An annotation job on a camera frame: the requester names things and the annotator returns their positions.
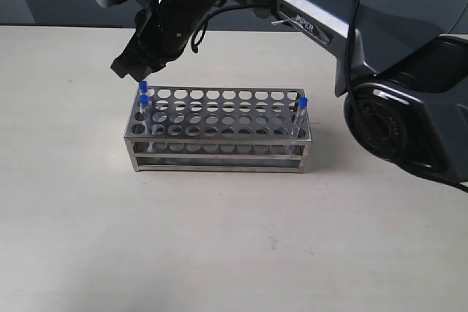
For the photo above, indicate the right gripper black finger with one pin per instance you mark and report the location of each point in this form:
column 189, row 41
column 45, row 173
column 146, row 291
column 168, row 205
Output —
column 144, row 70

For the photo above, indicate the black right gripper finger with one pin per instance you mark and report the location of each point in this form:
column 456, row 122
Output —
column 129, row 62

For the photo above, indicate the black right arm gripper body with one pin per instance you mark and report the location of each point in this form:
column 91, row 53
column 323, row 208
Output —
column 167, row 27

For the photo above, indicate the blue-capped tube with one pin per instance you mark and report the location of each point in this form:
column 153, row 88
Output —
column 143, row 89
column 146, row 112
column 299, row 116

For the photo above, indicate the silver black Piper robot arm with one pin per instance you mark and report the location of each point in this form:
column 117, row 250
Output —
column 404, row 80

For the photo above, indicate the stainless steel test tube rack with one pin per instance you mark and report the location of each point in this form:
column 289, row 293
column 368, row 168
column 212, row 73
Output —
column 219, row 129

